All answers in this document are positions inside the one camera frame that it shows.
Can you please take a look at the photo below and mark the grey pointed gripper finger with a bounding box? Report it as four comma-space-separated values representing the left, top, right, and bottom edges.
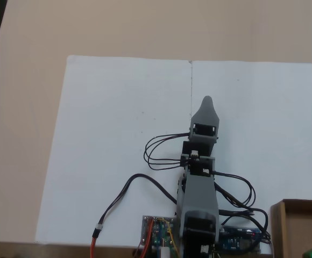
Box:
190, 95, 221, 126

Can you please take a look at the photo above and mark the wooden bin box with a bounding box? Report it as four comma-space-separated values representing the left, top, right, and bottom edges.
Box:
270, 198, 312, 258

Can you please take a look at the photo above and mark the white paper sheet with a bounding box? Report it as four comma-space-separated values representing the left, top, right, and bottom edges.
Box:
34, 55, 193, 248
189, 60, 312, 232

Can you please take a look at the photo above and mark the blue circuit board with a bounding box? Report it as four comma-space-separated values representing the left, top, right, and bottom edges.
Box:
218, 226, 266, 254

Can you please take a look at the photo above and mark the thin black gripper wire loop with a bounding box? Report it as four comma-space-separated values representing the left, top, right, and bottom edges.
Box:
143, 131, 190, 171

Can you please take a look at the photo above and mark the thin black forearm wire loop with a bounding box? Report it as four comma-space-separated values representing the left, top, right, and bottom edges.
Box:
213, 170, 257, 208

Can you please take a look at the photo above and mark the black cable with orange end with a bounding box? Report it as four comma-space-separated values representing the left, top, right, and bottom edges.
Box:
90, 173, 180, 258

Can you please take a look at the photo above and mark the black wire bundle to board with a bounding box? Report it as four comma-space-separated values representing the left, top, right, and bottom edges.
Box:
214, 181, 273, 242

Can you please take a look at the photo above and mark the yellow wire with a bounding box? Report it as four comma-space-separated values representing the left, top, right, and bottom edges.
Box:
157, 219, 180, 258

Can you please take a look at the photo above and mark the green circuit board with wires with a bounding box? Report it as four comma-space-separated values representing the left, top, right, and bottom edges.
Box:
133, 214, 182, 258

